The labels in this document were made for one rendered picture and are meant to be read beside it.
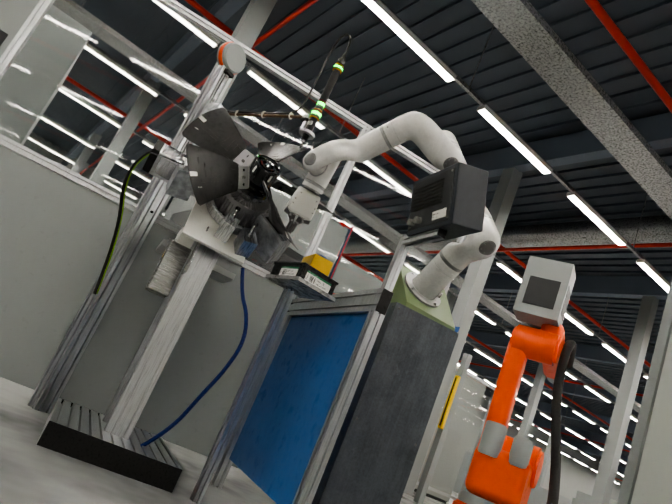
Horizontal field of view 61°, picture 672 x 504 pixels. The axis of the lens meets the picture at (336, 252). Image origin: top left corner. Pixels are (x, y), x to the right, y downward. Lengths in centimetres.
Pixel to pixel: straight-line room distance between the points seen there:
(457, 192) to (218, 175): 92
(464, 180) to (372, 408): 94
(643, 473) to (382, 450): 113
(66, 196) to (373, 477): 185
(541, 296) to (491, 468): 172
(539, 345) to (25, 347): 456
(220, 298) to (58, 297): 74
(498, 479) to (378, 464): 344
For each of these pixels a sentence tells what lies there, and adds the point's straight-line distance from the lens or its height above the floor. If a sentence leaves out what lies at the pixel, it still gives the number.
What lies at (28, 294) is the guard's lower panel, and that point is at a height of 41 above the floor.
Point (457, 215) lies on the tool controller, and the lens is 168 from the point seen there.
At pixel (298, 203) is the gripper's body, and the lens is 209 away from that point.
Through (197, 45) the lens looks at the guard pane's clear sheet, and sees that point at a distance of 327.
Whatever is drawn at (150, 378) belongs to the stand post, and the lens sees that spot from 229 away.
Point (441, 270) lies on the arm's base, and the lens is 235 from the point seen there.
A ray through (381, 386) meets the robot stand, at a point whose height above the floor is 61.
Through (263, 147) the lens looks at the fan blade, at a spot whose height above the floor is 139.
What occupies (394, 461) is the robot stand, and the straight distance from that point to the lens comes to 227.
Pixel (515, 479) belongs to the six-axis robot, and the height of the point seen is 63.
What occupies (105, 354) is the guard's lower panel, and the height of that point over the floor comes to 30.
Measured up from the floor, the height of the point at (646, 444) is 84.
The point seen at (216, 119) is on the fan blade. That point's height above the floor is 133.
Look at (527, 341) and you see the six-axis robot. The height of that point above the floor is 190.
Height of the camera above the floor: 39
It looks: 16 degrees up
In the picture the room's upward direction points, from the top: 23 degrees clockwise
